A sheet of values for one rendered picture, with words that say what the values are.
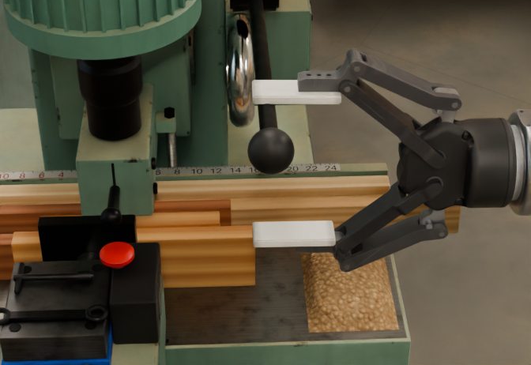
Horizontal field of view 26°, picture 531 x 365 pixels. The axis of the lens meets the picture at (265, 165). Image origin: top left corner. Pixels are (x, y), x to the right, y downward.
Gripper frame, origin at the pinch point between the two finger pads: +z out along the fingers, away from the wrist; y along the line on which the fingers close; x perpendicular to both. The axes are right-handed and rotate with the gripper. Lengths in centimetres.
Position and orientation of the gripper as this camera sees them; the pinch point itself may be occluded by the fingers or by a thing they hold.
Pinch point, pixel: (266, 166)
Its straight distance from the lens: 95.5
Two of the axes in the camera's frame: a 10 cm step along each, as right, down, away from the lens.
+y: 0.0, -8.6, -5.1
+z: -10.0, 0.2, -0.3
